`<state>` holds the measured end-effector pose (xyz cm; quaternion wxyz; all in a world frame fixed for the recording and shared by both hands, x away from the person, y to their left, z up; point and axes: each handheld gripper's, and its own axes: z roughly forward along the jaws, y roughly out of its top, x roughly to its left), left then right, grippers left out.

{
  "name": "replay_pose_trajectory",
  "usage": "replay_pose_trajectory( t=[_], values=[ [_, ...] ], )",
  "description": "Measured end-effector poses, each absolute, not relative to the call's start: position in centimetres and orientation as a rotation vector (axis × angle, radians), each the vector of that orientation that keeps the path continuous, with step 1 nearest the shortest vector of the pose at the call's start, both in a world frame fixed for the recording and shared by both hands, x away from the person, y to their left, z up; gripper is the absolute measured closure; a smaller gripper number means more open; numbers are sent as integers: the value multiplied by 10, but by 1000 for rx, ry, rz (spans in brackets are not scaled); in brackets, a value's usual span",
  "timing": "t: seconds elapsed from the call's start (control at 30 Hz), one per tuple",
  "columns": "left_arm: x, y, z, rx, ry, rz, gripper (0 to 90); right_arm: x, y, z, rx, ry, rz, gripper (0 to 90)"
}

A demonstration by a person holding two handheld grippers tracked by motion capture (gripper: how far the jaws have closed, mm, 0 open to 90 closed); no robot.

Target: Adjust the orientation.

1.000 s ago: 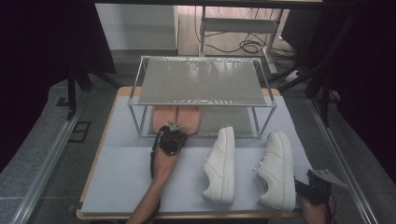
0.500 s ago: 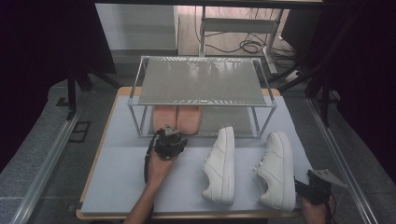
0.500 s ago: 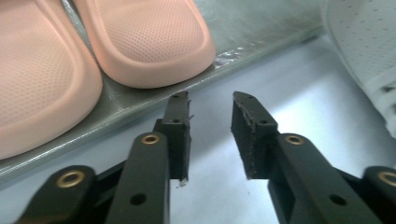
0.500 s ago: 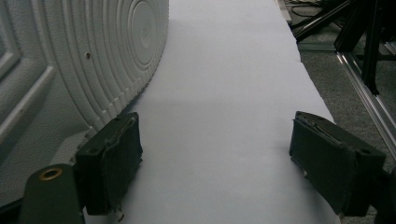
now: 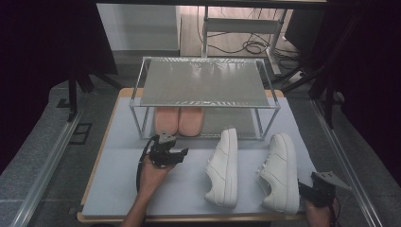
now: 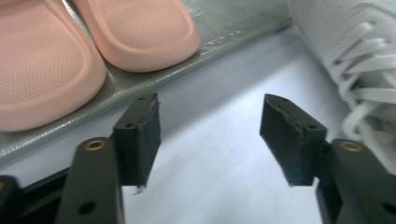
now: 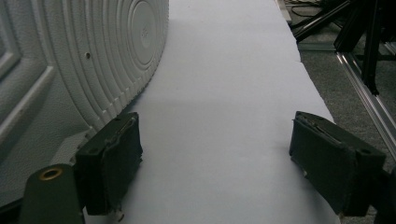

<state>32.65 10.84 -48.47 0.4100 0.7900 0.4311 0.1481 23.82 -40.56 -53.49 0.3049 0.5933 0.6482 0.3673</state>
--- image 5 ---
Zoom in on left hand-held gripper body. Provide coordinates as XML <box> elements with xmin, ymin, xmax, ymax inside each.
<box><xmin>148</xmin><ymin>131</ymin><xmax>178</xmax><ymax>168</ymax></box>

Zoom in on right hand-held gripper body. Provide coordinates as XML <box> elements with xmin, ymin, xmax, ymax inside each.
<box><xmin>310</xmin><ymin>170</ymin><xmax>353</xmax><ymax>209</ymax></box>

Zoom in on white sneaker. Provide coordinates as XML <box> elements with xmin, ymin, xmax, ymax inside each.
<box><xmin>203</xmin><ymin>127</ymin><xmax>239</xmax><ymax>209</ymax></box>
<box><xmin>257</xmin><ymin>131</ymin><xmax>301</xmax><ymax>216</ymax></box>

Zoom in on metal shoe rack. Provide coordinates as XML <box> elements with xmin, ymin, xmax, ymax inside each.
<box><xmin>128</xmin><ymin>56</ymin><xmax>282</xmax><ymax>141</ymax></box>

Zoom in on person's right hand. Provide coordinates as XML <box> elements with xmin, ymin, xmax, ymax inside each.
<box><xmin>305</xmin><ymin>201</ymin><xmax>333</xmax><ymax>227</ymax></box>

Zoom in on person's left hand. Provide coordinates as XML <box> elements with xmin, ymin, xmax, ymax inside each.
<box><xmin>138</xmin><ymin>156</ymin><xmax>174</xmax><ymax>194</ymax></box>

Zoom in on black metal stand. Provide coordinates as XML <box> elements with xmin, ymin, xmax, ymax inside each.
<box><xmin>272</xmin><ymin>9</ymin><xmax>363</xmax><ymax>129</ymax></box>
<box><xmin>67</xmin><ymin>72</ymin><xmax>124</xmax><ymax>122</ymax></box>

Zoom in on white power strip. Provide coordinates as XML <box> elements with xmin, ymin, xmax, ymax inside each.
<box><xmin>288</xmin><ymin>70</ymin><xmax>308</xmax><ymax>84</ymax></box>

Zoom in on white cabinet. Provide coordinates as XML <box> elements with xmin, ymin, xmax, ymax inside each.
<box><xmin>96</xmin><ymin>3</ymin><xmax>183</xmax><ymax>53</ymax></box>

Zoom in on dark curtain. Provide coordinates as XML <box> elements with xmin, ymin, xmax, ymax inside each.
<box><xmin>327</xmin><ymin>0</ymin><xmax>401</xmax><ymax>187</ymax></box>
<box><xmin>0</xmin><ymin>0</ymin><xmax>119</xmax><ymax>174</ymax></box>

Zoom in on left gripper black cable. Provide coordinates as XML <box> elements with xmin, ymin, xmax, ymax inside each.
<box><xmin>135</xmin><ymin>134</ymin><xmax>160</xmax><ymax>193</ymax></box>

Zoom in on aluminium floor rail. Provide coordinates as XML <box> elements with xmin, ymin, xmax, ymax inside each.
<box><xmin>310</xmin><ymin>98</ymin><xmax>384</xmax><ymax>227</ymax></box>
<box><xmin>9</xmin><ymin>108</ymin><xmax>83</xmax><ymax>227</ymax></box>

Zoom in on black floor cables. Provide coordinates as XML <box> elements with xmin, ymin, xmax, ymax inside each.
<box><xmin>197</xmin><ymin>6</ymin><xmax>301</xmax><ymax>64</ymax></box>

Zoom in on white desk frame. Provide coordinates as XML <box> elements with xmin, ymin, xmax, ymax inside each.
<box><xmin>200</xmin><ymin>6</ymin><xmax>289</xmax><ymax>77</ymax></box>

